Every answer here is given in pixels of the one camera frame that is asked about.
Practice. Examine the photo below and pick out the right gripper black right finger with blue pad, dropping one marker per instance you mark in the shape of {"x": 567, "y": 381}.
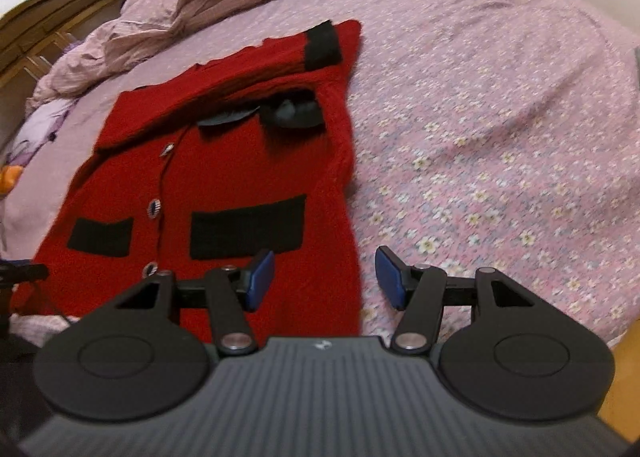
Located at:
{"x": 499, "y": 347}

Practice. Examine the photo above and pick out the lilac cloth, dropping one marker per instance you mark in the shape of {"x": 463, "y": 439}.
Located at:
{"x": 39, "y": 129}

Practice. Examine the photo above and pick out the dark wooden footboard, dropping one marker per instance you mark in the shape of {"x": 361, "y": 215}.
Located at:
{"x": 33, "y": 36}

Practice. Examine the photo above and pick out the orange toy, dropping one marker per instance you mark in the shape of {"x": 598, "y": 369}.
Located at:
{"x": 9, "y": 176}

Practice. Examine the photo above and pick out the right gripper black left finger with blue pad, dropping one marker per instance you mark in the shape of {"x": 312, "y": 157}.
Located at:
{"x": 152, "y": 348}

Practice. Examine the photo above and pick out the red knitted cardigan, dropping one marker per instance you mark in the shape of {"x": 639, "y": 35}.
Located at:
{"x": 245, "y": 153}

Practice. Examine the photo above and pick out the pink floral bed sheet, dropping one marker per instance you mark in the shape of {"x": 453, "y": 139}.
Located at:
{"x": 500, "y": 133}

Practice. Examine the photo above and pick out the black left gripper tip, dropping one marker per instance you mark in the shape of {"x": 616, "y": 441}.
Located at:
{"x": 16, "y": 272}

